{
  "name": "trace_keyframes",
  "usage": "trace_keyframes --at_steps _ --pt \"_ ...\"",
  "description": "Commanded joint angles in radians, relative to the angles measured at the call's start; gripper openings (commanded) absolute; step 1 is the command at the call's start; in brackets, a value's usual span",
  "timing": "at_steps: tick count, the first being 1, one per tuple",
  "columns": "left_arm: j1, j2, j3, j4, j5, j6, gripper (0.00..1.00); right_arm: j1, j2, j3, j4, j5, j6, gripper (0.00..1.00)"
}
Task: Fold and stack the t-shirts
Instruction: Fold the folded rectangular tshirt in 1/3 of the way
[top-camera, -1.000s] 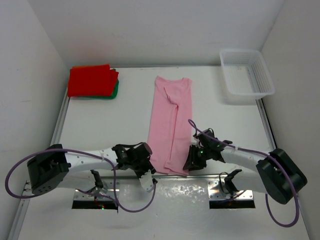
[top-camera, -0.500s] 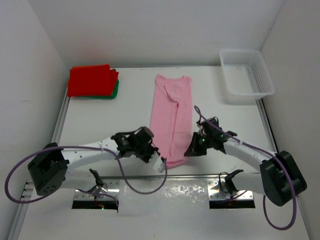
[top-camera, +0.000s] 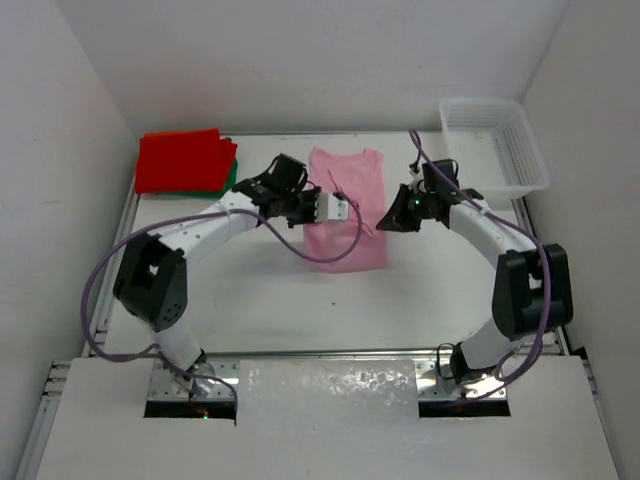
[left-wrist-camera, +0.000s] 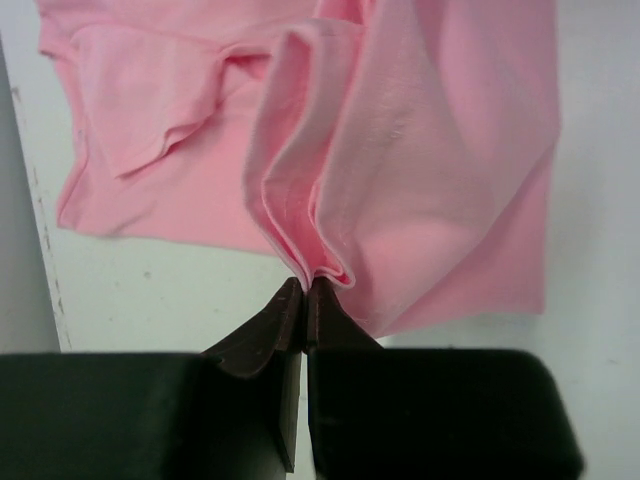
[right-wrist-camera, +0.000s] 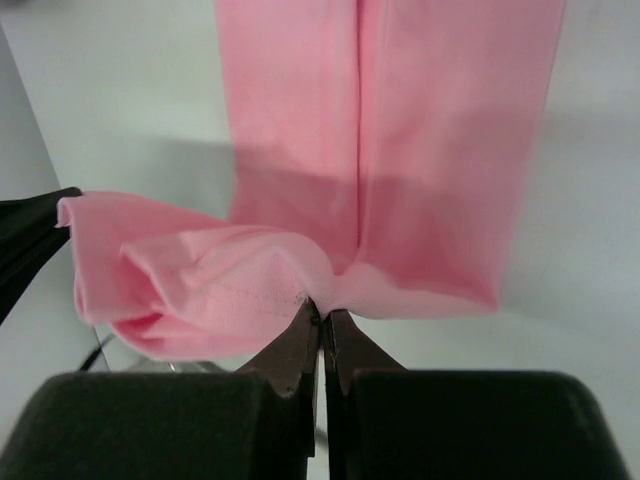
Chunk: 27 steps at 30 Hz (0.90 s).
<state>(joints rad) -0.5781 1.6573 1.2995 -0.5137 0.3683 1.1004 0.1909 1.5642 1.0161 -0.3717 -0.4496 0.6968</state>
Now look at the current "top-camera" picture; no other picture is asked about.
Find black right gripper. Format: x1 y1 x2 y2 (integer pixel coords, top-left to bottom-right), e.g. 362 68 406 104
377 184 435 233

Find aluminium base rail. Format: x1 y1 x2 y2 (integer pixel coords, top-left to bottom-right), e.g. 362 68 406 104
44 344 511 401

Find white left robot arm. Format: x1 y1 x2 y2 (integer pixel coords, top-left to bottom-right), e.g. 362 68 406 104
113 154 320 372

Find green t shirt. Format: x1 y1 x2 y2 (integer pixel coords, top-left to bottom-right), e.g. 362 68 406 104
164 159 240 200

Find white plastic bin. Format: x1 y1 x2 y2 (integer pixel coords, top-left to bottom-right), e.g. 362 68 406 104
439 97 550 209

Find pink t shirt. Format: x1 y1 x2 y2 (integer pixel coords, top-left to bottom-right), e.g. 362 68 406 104
303 148 388 274

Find red t shirt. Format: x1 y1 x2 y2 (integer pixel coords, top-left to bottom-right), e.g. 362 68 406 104
134 128 237 194

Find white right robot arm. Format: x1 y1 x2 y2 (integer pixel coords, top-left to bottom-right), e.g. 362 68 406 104
376 159 574 384

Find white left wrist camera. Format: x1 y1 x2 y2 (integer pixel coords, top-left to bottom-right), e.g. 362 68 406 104
315 193 349 223

